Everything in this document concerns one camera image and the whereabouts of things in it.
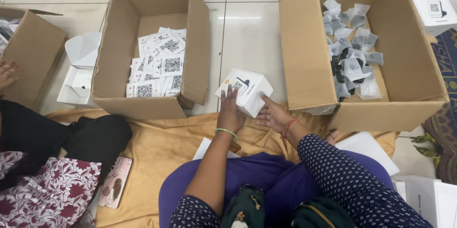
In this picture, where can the person's left hand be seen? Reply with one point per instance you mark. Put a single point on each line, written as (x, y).
(228, 113)

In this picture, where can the person's right hand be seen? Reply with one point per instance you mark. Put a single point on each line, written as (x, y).
(273, 115)

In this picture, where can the person's left fingers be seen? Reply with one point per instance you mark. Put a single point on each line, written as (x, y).
(229, 95)

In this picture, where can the small white product box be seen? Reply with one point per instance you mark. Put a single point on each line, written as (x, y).
(246, 90)

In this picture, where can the green bangle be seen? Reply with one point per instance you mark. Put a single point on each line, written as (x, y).
(226, 131)

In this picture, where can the white paper sheet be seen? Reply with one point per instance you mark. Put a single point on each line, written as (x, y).
(209, 149)

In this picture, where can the pile of white printed cards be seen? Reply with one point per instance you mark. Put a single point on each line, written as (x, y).
(159, 65)

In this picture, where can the cardboard box with printed cards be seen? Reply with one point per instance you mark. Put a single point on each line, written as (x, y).
(150, 49)

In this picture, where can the mustard yellow cloth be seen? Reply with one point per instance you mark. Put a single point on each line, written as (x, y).
(160, 156)

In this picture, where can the person's purple trousers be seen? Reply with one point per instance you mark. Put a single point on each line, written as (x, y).
(271, 185)

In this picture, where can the dark green embroidered scarf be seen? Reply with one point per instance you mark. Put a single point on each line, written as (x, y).
(285, 210)

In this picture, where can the pink phone with picture case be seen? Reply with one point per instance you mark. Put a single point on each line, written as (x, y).
(115, 182)

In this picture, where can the white foam sheet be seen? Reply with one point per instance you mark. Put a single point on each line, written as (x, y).
(367, 149)

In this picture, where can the open white product box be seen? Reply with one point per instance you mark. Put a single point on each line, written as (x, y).
(79, 71)

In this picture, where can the cardboard box with open flap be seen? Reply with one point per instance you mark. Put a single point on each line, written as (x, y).
(28, 53)

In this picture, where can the patterned blue rug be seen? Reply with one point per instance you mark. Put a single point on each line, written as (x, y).
(441, 78)

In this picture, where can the closed white product box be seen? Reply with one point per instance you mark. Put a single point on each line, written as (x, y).
(433, 10)

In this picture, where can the stack of white cartons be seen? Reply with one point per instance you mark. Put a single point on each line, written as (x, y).
(426, 199)

